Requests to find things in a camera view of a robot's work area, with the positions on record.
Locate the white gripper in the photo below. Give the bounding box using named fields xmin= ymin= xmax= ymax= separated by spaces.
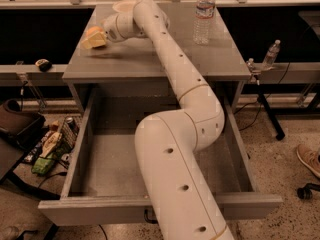
xmin=81 ymin=14 xmax=121 ymax=49

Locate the orange fruit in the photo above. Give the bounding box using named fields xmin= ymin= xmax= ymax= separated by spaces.
xmin=86 ymin=26 xmax=104 ymax=39

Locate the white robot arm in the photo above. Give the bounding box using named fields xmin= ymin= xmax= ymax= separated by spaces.
xmin=95 ymin=0 xmax=234 ymax=240

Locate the grey cabinet with top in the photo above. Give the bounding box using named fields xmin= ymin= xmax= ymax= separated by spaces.
xmin=63 ymin=2 xmax=250 ymax=106

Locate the open grey top drawer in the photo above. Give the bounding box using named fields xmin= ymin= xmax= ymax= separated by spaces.
xmin=39 ymin=90 xmax=282 ymax=226

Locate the white ceramic bowl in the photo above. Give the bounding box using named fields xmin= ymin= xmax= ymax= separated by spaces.
xmin=112 ymin=0 xmax=136 ymax=13

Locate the black yellow tape measure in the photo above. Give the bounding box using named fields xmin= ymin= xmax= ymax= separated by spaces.
xmin=35 ymin=59 xmax=52 ymax=72

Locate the large clear water bottle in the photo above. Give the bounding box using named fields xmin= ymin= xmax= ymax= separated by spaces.
xmin=193 ymin=0 xmax=216 ymax=45

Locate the green snack bag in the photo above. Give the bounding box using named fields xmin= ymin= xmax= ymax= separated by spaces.
xmin=31 ymin=157 xmax=55 ymax=176

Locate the brown shoe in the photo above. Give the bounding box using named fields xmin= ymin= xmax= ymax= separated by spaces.
xmin=297 ymin=144 xmax=320 ymax=178

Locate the black chair caster wheel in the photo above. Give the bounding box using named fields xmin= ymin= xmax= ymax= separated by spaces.
xmin=297 ymin=183 xmax=320 ymax=200

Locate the wire basket with snacks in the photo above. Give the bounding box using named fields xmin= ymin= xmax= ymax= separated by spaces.
xmin=40 ymin=116 xmax=79 ymax=158

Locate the black floor cable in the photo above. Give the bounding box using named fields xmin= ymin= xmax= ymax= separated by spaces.
xmin=233 ymin=62 xmax=292 ymax=132

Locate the black drawer handle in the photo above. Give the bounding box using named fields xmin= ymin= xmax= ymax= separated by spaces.
xmin=144 ymin=210 xmax=158 ymax=224

